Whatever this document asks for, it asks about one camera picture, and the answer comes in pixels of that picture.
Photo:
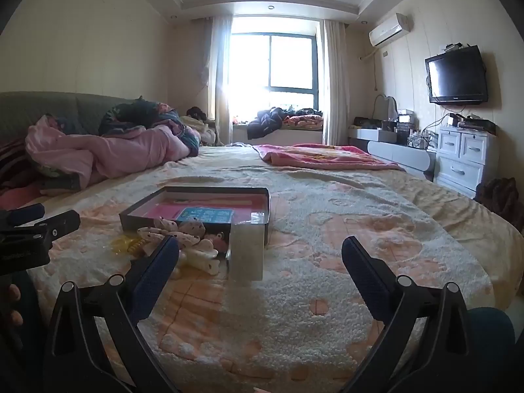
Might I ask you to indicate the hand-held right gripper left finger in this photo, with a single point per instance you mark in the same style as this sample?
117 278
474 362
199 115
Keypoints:
157 270

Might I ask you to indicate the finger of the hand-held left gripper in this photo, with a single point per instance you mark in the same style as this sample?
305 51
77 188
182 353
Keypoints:
22 213
57 223

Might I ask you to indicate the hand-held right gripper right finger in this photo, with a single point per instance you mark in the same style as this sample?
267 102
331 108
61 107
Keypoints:
364 270

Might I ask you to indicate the white claw hair clip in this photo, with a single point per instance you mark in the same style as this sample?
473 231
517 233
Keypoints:
203 255

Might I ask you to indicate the grey shallow cardboard box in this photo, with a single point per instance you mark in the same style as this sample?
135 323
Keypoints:
196 208

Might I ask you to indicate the person's left hand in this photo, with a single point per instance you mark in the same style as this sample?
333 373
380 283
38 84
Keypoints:
10 307

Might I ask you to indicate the beige claw hair clip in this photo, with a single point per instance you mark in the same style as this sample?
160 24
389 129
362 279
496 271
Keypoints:
157 229
191 229

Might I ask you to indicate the striped dark red cloth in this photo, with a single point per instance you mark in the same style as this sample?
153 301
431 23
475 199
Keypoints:
16 172

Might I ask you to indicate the pink fuzzy hair accessory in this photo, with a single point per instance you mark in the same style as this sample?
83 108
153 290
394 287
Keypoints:
217 241

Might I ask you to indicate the pink quilt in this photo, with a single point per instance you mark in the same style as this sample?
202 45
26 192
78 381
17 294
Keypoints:
123 151

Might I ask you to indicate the grey padded headboard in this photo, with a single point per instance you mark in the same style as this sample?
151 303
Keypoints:
82 110

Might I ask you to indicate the pink printed blanket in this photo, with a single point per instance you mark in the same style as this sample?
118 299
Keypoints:
323 156

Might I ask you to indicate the white desk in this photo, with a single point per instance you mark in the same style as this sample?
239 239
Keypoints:
397 151

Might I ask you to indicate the white pillow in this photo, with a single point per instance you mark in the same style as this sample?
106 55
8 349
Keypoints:
204 133

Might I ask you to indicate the white drawer cabinet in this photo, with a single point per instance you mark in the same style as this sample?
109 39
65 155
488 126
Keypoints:
462 159

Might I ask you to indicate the person's teal trouser leg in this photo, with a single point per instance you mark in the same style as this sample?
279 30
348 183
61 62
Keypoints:
491 348

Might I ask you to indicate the brown bag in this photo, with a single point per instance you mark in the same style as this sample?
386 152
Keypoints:
497 198

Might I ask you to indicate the round desk mirror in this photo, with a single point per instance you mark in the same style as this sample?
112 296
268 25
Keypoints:
387 110

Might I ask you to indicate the red patterned blanket pile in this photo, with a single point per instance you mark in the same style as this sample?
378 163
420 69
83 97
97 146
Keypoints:
305 119

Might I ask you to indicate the dark jacket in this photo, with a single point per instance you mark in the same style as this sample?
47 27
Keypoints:
266 123

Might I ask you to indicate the black set-top box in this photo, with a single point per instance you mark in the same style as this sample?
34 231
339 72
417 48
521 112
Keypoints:
475 125

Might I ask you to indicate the sheer white curtain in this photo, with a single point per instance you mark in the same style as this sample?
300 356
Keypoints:
217 77

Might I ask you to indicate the window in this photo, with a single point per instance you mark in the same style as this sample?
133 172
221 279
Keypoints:
282 61

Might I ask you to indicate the white air conditioner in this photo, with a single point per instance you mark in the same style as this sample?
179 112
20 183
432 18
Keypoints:
389 30

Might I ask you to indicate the black wall television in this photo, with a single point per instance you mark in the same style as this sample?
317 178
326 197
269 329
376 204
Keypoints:
456 74

